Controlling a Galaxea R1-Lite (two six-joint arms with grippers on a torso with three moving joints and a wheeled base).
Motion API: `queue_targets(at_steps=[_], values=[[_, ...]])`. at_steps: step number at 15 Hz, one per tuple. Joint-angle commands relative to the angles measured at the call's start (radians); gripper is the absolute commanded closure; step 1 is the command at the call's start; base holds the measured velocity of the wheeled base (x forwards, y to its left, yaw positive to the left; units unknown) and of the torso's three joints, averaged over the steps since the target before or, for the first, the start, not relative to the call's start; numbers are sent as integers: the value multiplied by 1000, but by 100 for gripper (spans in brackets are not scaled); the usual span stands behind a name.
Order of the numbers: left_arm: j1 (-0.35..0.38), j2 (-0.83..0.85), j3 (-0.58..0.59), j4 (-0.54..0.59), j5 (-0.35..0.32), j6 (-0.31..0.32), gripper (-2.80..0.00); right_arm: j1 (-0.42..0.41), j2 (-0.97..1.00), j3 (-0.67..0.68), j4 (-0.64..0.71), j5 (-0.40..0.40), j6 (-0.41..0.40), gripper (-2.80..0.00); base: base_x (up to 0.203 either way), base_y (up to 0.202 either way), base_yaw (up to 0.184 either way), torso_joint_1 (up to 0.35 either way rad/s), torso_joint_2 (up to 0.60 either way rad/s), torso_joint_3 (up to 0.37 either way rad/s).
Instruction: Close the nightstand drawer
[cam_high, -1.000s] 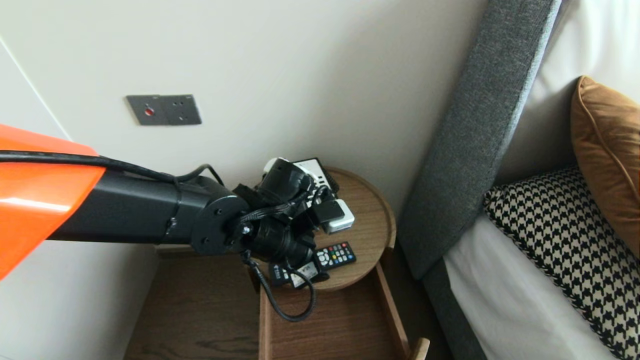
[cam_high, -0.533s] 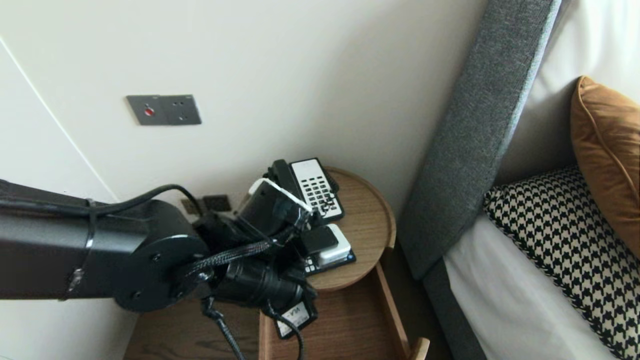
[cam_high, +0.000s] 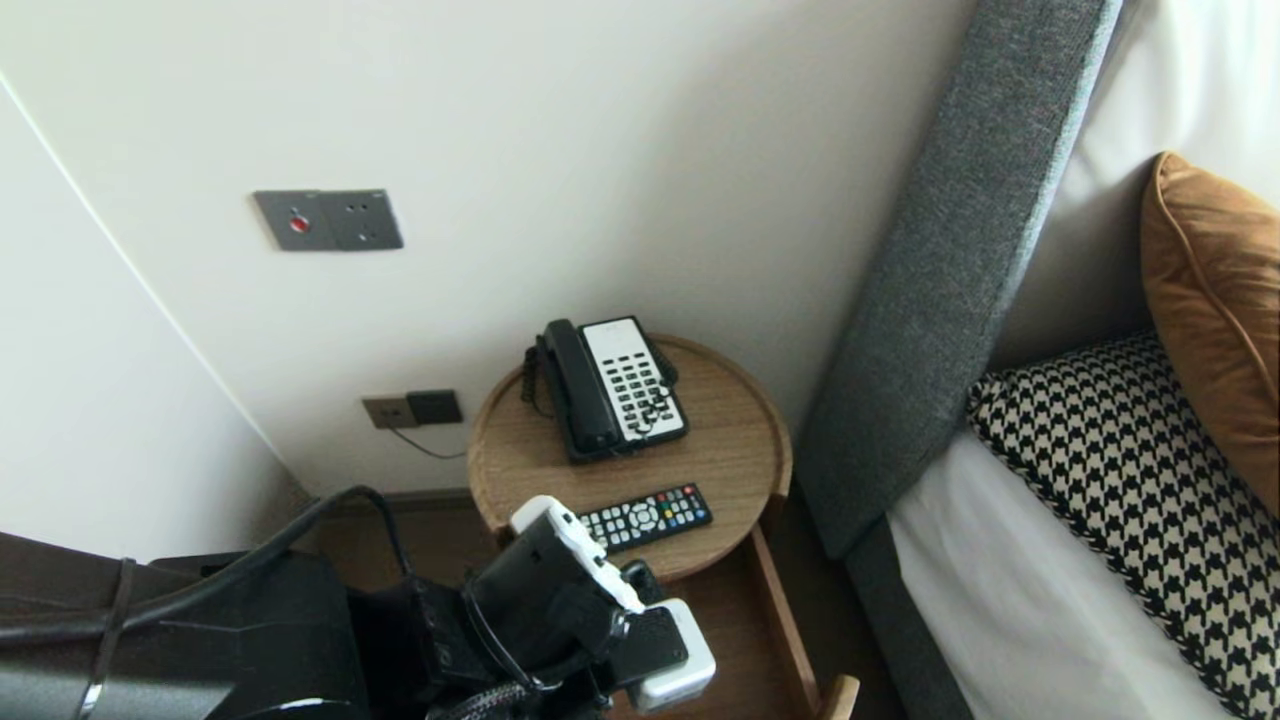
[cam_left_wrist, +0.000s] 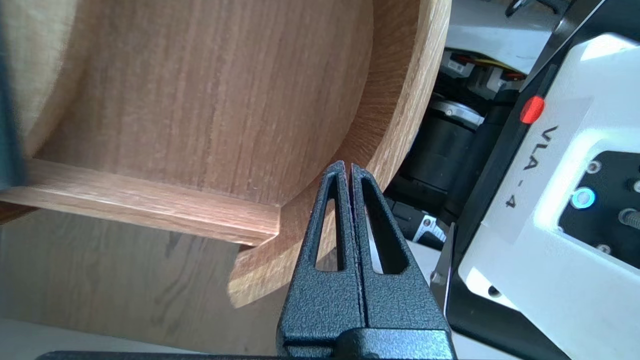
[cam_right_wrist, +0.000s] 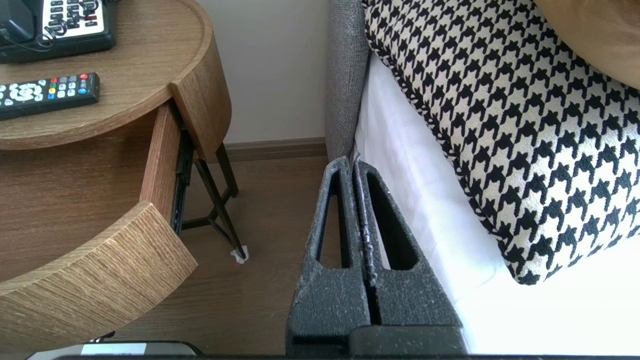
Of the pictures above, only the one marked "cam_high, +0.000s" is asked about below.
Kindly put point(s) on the grey fabric bed frame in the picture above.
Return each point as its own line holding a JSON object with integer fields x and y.
{"x": 900, "y": 630}

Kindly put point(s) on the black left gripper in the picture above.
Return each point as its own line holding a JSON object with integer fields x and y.
{"x": 540, "y": 610}

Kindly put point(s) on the grey wall switch panel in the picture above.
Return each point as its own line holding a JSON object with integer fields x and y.
{"x": 338, "y": 220}

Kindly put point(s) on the white bed sheet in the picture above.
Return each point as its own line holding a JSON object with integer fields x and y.
{"x": 1020, "y": 620}

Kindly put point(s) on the dark grey power socket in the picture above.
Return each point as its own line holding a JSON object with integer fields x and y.
{"x": 436, "y": 406}

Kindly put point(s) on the black telephone base white keypad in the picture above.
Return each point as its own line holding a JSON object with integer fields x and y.
{"x": 630, "y": 385}

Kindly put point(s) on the black telephone handset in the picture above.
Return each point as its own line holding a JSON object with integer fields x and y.
{"x": 578, "y": 390}

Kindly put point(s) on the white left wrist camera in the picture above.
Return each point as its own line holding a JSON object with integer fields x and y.
{"x": 670, "y": 655}

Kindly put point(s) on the beige wall data socket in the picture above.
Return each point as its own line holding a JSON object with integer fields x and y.
{"x": 388, "y": 411}

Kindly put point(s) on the beige upholstered headboard panel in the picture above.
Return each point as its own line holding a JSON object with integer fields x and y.
{"x": 1080, "y": 280}

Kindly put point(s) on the black white houndstooth pillow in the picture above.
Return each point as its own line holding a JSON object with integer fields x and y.
{"x": 1130, "y": 480}

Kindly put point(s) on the orange-brown velvet cushion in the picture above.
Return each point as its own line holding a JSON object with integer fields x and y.
{"x": 1220, "y": 320}

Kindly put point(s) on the grey fabric headboard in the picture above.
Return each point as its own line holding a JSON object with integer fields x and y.
{"x": 950, "y": 250}

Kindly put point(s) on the brown wooden baseboard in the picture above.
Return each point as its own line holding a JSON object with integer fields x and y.
{"x": 430, "y": 498}

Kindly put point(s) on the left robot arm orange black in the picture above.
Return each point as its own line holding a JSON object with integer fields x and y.
{"x": 200, "y": 640}

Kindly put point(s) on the black TV remote control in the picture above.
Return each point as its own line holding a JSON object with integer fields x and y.
{"x": 660, "y": 512}

